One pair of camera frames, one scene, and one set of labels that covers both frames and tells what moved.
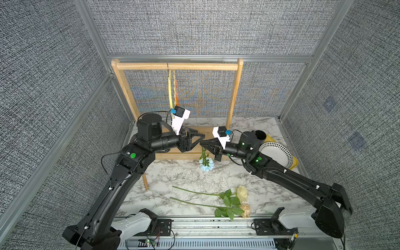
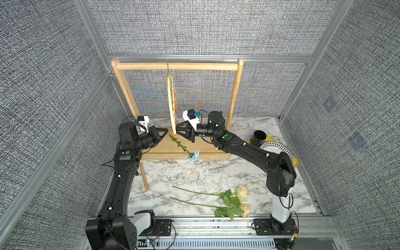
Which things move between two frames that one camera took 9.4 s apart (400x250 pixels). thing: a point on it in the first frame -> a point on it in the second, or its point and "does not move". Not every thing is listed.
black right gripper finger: [211, 143] -> [184, 126]
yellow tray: [295, 161] does not move
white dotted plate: [278, 153] does not move
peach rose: [243, 210] does not move
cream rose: [240, 197] does not move
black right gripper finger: [214, 148] -> [184, 134]
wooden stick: [145, 181] does not move
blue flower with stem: [206, 164] -> [192, 157]
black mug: [261, 135] does not move
